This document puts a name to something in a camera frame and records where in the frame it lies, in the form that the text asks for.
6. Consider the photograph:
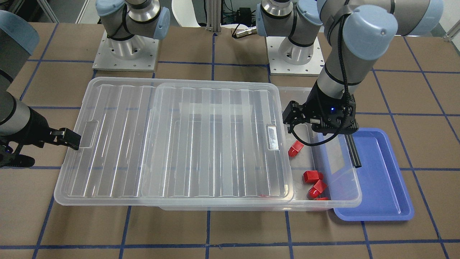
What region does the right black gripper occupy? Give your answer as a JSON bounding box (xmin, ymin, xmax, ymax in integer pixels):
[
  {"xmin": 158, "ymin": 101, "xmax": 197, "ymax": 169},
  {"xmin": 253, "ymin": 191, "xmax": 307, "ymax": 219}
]
[{"xmin": 0, "ymin": 106, "xmax": 82, "ymax": 168}]

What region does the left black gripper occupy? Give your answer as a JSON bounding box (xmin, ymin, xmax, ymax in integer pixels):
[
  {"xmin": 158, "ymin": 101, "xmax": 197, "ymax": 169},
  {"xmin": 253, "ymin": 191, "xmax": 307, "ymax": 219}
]
[{"xmin": 282, "ymin": 82, "xmax": 359, "ymax": 135}]

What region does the clear plastic box lid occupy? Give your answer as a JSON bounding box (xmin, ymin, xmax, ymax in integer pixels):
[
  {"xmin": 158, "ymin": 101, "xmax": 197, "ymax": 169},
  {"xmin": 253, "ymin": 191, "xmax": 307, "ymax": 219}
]
[{"xmin": 54, "ymin": 77, "xmax": 294, "ymax": 209}]

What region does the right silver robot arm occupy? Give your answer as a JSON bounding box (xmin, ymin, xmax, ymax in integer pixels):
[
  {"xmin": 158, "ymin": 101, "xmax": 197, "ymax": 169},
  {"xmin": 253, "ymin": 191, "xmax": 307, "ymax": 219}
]
[{"xmin": 0, "ymin": 0, "xmax": 171, "ymax": 168}]

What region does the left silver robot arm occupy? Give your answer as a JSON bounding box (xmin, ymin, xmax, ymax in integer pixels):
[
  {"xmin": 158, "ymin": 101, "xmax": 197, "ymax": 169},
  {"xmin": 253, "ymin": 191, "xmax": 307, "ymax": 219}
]
[{"xmin": 255, "ymin": 0, "xmax": 443, "ymax": 135}]

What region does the clear plastic storage box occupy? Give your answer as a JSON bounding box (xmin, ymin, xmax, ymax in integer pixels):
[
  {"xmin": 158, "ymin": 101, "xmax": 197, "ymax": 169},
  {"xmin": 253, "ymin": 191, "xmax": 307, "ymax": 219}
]
[{"xmin": 157, "ymin": 86, "xmax": 362, "ymax": 212}]

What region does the blue plastic tray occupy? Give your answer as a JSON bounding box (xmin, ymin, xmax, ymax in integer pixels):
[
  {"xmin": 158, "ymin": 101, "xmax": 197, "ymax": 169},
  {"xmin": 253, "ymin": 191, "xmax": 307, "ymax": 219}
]
[{"xmin": 315, "ymin": 128, "xmax": 414, "ymax": 221}]

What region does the white chair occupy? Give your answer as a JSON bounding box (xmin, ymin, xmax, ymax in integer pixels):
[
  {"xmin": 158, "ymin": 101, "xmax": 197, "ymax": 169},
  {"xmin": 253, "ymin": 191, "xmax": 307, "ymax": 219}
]
[{"xmin": 171, "ymin": 0, "xmax": 201, "ymax": 28}]

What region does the black braided cable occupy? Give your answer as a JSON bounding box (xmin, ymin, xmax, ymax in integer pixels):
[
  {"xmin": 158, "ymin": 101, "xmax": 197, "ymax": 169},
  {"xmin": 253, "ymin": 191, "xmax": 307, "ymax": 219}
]
[{"xmin": 290, "ymin": 13, "xmax": 354, "ymax": 146}]

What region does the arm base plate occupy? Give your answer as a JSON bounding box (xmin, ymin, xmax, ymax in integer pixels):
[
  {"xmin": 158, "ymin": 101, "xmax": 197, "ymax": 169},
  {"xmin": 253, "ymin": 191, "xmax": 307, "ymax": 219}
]
[
  {"xmin": 266, "ymin": 37, "xmax": 324, "ymax": 76},
  {"xmin": 92, "ymin": 32, "xmax": 160, "ymax": 72}
]

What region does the black box latch handle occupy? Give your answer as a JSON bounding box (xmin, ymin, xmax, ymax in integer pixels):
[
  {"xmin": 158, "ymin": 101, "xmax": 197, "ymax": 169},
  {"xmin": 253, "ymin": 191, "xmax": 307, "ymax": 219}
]
[{"xmin": 344, "ymin": 135, "xmax": 363, "ymax": 168}]

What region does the aluminium frame post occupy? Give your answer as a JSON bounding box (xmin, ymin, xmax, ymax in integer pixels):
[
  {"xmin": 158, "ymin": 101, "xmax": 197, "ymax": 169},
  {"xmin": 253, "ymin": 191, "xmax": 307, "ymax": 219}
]
[{"xmin": 205, "ymin": 0, "xmax": 222, "ymax": 34}]

